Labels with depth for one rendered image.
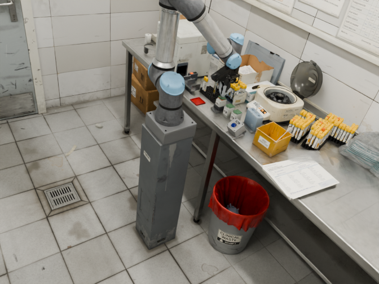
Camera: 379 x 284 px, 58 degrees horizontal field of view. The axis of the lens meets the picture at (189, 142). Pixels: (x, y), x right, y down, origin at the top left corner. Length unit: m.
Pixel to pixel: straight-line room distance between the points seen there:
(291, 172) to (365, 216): 0.36
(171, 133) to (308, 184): 0.69
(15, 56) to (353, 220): 2.71
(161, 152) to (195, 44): 0.80
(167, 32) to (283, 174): 0.85
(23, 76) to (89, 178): 1.10
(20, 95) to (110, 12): 1.09
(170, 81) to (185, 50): 0.61
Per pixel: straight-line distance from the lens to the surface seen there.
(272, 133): 1.87
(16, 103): 3.39
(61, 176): 2.79
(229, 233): 2.18
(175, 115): 1.66
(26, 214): 2.58
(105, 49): 3.46
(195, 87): 2.12
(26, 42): 3.17
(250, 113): 1.89
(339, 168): 1.88
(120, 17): 3.41
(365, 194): 1.80
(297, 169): 1.73
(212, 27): 1.54
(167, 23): 1.60
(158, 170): 1.78
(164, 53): 1.65
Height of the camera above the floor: 1.92
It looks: 37 degrees down
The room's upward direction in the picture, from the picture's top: 10 degrees clockwise
